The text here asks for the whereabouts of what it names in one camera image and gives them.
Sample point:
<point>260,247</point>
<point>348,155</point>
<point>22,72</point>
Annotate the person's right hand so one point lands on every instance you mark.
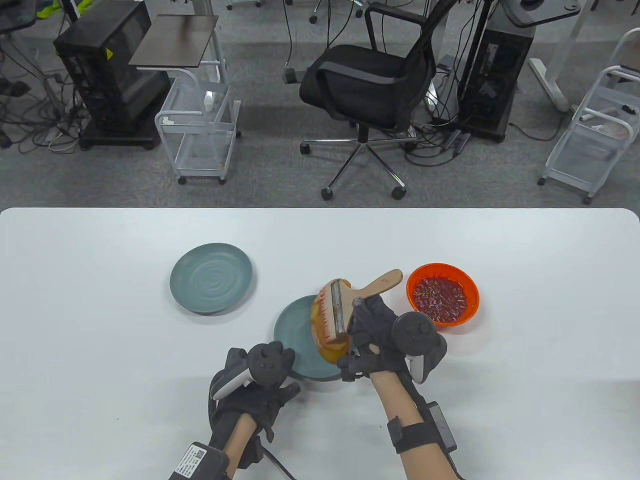
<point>375,327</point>

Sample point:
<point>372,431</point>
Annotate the person's left hand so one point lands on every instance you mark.
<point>245,405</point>

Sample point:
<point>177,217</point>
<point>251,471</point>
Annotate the wooden brush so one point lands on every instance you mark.
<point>382,284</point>

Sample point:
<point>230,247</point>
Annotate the brown bread slice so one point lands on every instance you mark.
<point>332,355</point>

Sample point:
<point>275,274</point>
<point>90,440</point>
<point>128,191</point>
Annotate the teal round plate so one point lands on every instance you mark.
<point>210,277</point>
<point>292,325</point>

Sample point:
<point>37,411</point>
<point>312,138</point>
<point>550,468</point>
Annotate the person's right forearm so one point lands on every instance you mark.
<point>392,400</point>

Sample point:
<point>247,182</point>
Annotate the person's left forearm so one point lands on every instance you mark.
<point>240,445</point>

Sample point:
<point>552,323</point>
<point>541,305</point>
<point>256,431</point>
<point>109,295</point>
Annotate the black round hand tracker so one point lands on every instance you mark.
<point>267,365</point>
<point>415,332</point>

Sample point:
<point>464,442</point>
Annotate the orange plastic bowl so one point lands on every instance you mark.
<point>473,300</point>

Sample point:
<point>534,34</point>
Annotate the grey power strip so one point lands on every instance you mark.
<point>456,141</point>

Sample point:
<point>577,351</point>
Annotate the black office chair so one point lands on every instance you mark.
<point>360,75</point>

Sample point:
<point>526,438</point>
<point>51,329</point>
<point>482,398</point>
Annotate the black power adapter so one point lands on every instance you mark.
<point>291,76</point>

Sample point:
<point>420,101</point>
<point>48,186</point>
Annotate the black computer tower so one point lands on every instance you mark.
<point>495,75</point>
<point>110,75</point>

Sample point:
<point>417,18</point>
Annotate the white-legged grey desk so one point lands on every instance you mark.
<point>547,80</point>

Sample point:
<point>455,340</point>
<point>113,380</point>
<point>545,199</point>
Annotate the brown side table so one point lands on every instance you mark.
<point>175,42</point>

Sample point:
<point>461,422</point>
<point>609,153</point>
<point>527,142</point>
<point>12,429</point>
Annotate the dark grey desk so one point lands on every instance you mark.
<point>15,15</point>

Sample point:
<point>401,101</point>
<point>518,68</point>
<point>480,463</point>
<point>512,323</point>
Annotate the black labelled wrist camera box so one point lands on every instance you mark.
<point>197,461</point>

